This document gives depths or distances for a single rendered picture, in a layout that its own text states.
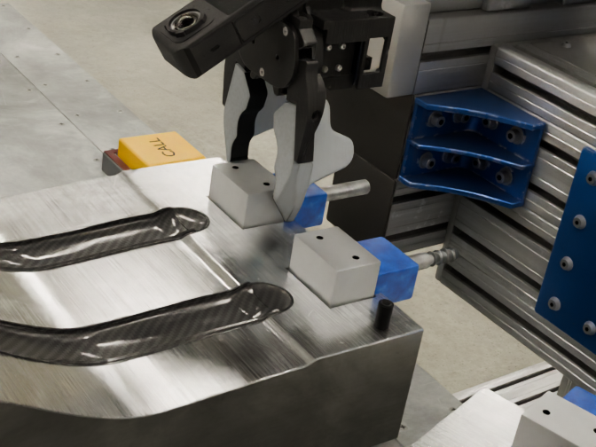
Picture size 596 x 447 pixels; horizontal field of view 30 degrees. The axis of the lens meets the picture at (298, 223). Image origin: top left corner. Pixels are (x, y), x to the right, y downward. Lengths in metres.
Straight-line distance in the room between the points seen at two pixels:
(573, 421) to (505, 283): 0.45
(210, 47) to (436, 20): 0.36
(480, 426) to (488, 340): 1.71
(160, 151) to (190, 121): 2.15
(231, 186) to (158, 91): 2.55
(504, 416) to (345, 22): 0.28
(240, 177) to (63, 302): 0.17
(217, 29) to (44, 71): 0.57
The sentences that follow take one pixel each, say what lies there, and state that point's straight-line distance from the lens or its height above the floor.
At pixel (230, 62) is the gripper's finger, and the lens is 0.82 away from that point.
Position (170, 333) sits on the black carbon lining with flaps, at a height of 0.88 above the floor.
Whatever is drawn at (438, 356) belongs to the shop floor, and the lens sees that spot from 2.33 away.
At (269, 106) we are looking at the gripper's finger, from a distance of 0.84.
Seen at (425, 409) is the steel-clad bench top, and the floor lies 0.80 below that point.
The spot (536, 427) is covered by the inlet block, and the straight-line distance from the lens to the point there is 0.68.
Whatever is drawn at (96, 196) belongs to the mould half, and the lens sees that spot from 0.82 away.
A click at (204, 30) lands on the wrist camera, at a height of 1.04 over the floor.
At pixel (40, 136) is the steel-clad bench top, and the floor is 0.80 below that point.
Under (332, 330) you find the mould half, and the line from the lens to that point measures 0.70.
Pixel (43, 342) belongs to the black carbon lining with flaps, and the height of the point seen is 0.89.
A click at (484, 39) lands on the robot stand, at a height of 0.95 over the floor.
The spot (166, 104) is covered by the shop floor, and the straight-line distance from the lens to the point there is 3.27.
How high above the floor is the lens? 1.27
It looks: 28 degrees down
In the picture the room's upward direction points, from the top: 10 degrees clockwise
